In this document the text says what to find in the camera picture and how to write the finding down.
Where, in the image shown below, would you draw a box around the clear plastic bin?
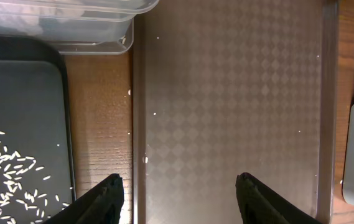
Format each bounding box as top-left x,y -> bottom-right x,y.
0,0 -> 159,55

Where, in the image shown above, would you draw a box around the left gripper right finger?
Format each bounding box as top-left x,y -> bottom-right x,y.
235,172 -> 319,224

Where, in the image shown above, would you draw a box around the brown serving tray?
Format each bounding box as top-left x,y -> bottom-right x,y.
133,0 -> 338,223

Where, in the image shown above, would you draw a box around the black bin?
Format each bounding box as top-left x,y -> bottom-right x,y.
0,34 -> 77,224

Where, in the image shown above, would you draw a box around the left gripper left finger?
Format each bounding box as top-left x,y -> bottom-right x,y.
44,174 -> 124,224

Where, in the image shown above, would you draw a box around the rice leftovers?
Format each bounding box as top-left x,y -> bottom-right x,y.
0,130 -> 75,223

